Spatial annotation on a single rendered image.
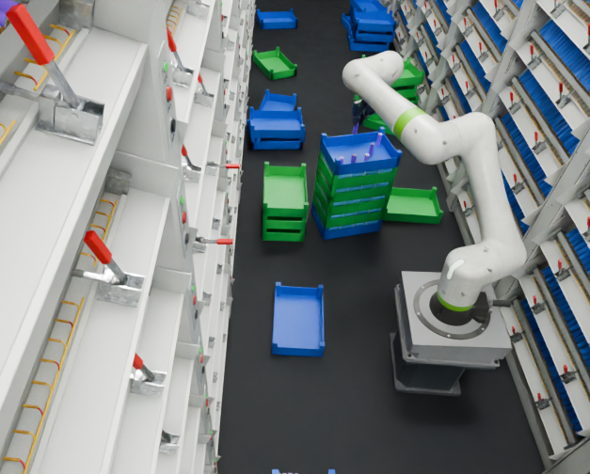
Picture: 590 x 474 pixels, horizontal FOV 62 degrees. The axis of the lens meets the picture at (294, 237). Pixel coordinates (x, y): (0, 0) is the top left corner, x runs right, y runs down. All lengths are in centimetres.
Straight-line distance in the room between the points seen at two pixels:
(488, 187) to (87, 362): 137
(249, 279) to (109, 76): 179
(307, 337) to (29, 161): 175
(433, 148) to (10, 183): 130
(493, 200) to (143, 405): 126
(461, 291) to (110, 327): 125
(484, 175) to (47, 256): 145
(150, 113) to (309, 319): 161
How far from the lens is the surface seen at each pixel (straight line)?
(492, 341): 174
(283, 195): 236
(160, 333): 75
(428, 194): 274
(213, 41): 130
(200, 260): 110
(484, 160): 164
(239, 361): 198
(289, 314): 209
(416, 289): 180
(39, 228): 33
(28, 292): 31
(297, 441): 185
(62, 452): 47
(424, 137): 153
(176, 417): 91
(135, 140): 60
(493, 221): 167
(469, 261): 159
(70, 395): 49
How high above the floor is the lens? 172
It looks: 46 degrees down
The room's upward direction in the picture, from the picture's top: 6 degrees clockwise
